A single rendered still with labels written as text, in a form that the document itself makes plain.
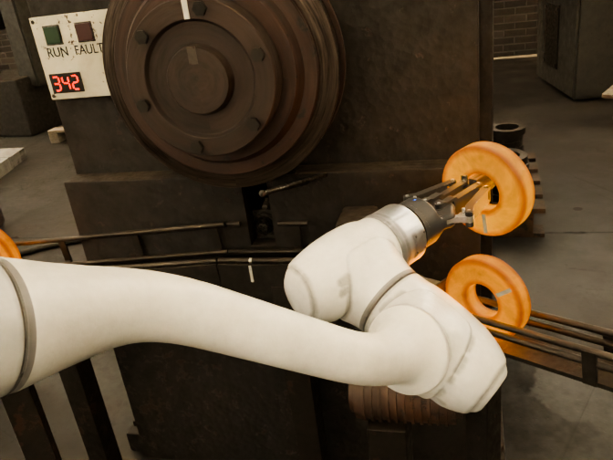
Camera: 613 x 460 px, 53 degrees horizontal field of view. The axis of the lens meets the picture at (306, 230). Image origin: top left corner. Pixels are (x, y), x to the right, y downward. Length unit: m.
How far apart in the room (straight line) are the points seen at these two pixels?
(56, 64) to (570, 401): 1.67
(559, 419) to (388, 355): 1.37
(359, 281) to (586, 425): 1.31
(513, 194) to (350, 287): 0.35
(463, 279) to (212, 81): 0.56
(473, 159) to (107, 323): 0.68
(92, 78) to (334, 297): 0.91
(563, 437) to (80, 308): 1.61
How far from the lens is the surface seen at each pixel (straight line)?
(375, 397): 1.25
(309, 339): 0.59
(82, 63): 1.49
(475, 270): 1.10
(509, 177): 1.00
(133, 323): 0.52
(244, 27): 1.08
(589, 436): 1.94
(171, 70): 1.14
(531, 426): 1.94
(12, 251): 1.67
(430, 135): 1.31
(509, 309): 1.10
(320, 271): 0.75
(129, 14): 1.24
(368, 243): 0.78
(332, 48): 1.14
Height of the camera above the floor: 1.29
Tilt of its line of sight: 24 degrees down
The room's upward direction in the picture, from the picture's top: 8 degrees counter-clockwise
